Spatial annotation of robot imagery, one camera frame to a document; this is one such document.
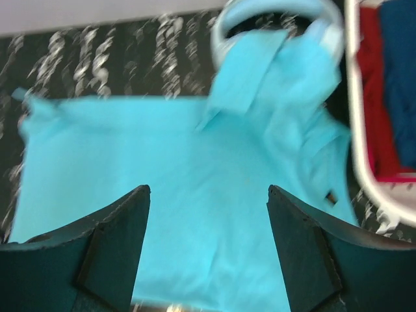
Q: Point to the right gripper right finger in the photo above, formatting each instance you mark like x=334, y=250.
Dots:
x=330, y=265

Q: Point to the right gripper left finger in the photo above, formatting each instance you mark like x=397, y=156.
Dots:
x=87, y=265

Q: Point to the turquoise t-shirt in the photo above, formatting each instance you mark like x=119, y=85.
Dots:
x=209, y=162

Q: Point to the white plastic laundry basket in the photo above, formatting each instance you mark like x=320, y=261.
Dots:
x=389, y=204

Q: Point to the red folded t-shirt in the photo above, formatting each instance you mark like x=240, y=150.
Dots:
x=381, y=149

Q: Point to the light blue headphones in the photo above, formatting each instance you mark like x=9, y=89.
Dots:
x=327, y=24

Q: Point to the navy blue folded t-shirt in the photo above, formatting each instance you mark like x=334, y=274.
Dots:
x=397, y=19

